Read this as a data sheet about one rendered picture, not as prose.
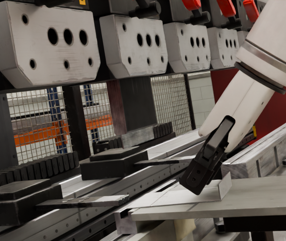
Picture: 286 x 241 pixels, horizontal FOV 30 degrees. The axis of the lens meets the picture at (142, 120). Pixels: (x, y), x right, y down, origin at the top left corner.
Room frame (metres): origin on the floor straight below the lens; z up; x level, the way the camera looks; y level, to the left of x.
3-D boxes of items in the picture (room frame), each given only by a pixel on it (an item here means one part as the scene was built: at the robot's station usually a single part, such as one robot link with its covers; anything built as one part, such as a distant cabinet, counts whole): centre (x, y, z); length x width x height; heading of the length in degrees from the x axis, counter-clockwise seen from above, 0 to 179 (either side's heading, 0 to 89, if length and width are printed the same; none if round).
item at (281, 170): (1.29, -0.31, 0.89); 0.30 x 0.05 x 0.03; 154
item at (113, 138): (1.64, 0.03, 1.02); 0.44 x 0.06 x 0.04; 154
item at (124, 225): (0.79, 0.00, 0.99); 0.20 x 0.03 x 0.03; 154
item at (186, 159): (1.14, 0.01, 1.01); 0.26 x 0.12 x 0.05; 64
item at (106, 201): (0.83, 0.16, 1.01); 0.26 x 0.12 x 0.05; 64
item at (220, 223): (0.87, -0.10, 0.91); 0.03 x 0.03 x 0.02
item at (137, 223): (0.76, 0.00, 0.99); 0.14 x 0.01 x 0.03; 154
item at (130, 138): (0.77, 0.01, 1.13); 0.10 x 0.02 x 0.10; 154
